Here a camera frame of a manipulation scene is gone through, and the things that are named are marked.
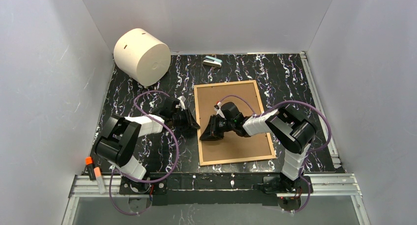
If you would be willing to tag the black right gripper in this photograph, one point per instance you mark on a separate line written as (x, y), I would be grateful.
(216, 126)

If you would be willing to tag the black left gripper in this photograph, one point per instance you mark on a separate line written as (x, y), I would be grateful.
(188, 119)

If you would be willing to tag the light wooden picture frame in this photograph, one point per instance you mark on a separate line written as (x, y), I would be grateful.
(198, 145)

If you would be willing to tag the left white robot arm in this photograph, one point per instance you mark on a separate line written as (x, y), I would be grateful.
(117, 140)

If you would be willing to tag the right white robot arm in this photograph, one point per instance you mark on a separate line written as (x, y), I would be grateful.
(294, 133)

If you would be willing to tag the teal white stapler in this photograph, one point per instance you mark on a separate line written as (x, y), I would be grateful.
(212, 62)

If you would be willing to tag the large white cylinder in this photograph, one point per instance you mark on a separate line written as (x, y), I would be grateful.
(142, 56)

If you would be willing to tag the peach cap glue stick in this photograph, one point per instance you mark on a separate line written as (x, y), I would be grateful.
(99, 180)

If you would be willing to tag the orange cap black marker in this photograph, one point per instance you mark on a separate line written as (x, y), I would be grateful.
(90, 168)

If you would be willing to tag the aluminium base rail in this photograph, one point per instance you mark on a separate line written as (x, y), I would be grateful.
(224, 188)

